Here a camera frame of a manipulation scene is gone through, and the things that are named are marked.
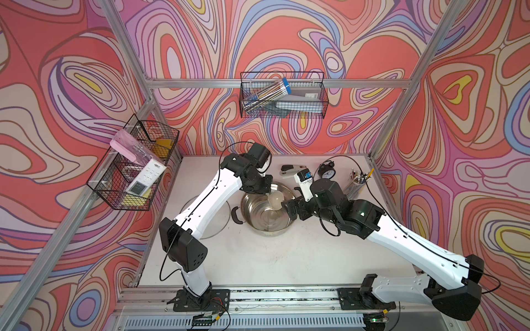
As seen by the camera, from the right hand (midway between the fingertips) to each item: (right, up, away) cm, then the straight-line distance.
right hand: (295, 203), depth 70 cm
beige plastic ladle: (-6, -1, +23) cm, 24 cm away
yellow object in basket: (-50, +21, +8) cm, 55 cm away
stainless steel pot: (-12, -11, +26) cm, 31 cm away
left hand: (-9, +4, +7) cm, 12 cm away
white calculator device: (-51, +9, -1) cm, 52 cm away
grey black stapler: (+3, +13, +42) cm, 44 cm away
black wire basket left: (-61, +11, -2) cm, 62 cm away
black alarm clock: (+21, +12, +34) cm, 42 cm away
